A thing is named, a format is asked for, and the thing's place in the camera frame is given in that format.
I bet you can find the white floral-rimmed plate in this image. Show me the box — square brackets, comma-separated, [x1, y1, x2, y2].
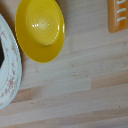
[0, 13, 23, 110]

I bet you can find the orange block with white stripes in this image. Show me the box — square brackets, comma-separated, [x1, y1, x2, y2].
[107, 0, 128, 34]

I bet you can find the yellow cup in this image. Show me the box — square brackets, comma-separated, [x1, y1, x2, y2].
[14, 0, 66, 64]

